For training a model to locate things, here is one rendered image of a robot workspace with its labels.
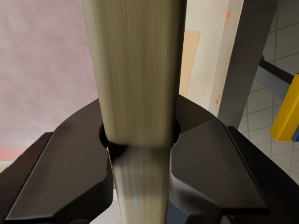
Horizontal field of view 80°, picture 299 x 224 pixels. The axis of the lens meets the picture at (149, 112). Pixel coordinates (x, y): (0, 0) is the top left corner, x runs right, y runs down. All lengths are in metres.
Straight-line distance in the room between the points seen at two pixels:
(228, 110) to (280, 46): 1.28
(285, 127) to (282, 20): 1.13
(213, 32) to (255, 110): 1.46
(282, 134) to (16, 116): 0.46
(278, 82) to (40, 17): 0.45
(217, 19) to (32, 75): 0.26
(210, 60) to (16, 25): 0.25
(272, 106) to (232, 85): 1.50
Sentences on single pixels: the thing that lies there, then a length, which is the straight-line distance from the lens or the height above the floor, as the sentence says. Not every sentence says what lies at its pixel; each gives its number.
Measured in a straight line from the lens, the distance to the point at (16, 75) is 0.31.
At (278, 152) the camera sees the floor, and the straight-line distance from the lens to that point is 2.17.
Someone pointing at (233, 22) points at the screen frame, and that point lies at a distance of 0.24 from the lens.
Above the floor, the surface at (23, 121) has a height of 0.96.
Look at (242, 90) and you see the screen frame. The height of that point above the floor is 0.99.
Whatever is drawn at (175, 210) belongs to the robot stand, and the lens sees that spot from 0.60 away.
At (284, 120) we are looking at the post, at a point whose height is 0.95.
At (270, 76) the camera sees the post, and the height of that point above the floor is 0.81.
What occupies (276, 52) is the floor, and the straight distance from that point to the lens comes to 1.53.
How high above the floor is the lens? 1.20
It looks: 57 degrees down
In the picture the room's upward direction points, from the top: 176 degrees clockwise
